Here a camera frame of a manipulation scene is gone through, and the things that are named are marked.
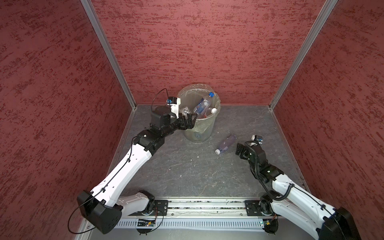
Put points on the right corner aluminium profile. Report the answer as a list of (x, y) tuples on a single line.
[(318, 24)]

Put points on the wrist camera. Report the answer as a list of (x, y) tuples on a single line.
[(174, 104), (257, 138)]

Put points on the left circuit board with wires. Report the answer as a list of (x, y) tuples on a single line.
[(147, 223)]

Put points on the right circuit board with wires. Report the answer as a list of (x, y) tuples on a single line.
[(271, 226)]

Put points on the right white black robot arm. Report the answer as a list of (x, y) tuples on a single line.
[(285, 198)]

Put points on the clear plastic bin liner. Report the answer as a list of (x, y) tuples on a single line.
[(190, 96)]

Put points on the left corner aluminium profile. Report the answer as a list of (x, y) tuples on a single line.
[(97, 26)]

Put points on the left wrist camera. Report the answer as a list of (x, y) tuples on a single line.
[(174, 104)]

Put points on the green white label bottle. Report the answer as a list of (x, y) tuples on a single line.
[(185, 111)]

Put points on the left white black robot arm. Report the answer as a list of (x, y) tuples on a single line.
[(103, 206)]

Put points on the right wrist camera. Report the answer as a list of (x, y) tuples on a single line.
[(257, 138)]

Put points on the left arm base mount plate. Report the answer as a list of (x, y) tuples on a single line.
[(156, 206)]

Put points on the clear purple tinted bottle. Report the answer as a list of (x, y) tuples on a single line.
[(225, 144)]

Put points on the white perforated vent strip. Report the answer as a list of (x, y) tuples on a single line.
[(253, 225)]

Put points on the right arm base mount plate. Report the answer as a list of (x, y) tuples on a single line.
[(258, 208)]

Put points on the clear orange label bottle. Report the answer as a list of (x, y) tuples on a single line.
[(210, 111)]

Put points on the blue cap artesian bottle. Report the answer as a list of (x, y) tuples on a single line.
[(205, 102)]

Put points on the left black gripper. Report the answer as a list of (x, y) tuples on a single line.
[(190, 123)]

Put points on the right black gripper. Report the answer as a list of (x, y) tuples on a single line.
[(245, 149)]

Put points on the corner aluminium profile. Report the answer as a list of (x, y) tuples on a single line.
[(318, 24), (97, 26)]

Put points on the circuit board with wires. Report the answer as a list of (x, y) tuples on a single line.
[(147, 223), (271, 226)]

